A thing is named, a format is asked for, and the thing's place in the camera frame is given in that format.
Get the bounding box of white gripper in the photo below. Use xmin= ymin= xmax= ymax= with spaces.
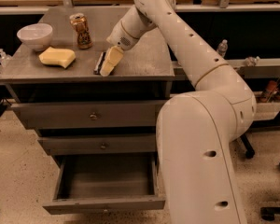
xmin=100 ymin=21 xmax=139 ymax=77

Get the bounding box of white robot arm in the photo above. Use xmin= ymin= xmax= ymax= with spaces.
xmin=107 ymin=0 xmax=256 ymax=224

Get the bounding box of grey top drawer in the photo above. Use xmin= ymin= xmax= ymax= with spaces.
xmin=12 ymin=100 xmax=165 ymax=129

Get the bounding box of grey wooden drawer cabinet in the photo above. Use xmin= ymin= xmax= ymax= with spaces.
xmin=0 ymin=7 xmax=174 ymax=215

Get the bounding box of grey middle drawer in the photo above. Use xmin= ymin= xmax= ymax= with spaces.
xmin=38 ymin=133 xmax=157 ymax=156

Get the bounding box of open grey bottom drawer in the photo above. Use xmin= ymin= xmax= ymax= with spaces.
xmin=43 ymin=153 xmax=165 ymax=215

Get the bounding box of orange crushed drink can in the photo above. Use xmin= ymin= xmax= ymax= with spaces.
xmin=69 ymin=13 xmax=92 ymax=49

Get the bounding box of yellow sponge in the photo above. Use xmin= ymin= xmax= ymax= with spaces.
xmin=39 ymin=47 xmax=76 ymax=69

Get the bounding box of white ceramic bowl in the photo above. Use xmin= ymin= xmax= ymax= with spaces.
xmin=17 ymin=23 xmax=53 ymax=51

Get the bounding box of clear plastic water bottle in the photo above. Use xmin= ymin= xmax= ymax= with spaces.
xmin=217 ymin=39 xmax=228 ymax=57

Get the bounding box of clear sanitizer pump bottle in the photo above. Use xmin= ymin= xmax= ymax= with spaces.
xmin=0 ymin=49 xmax=11 ymax=67

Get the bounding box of crumpled clear plastic wrapper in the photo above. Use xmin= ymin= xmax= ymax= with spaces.
xmin=245 ymin=56 xmax=260 ymax=66

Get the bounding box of orange bottle under shelf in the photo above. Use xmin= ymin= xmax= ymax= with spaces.
xmin=259 ymin=80 xmax=277 ymax=103

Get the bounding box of black metal stand leg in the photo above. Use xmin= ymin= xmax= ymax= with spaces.
xmin=241 ymin=110 xmax=280 ymax=159

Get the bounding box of black chair caster base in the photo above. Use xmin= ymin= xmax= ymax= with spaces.
xmin=259 ymin=159 xmax=280 ymax=222

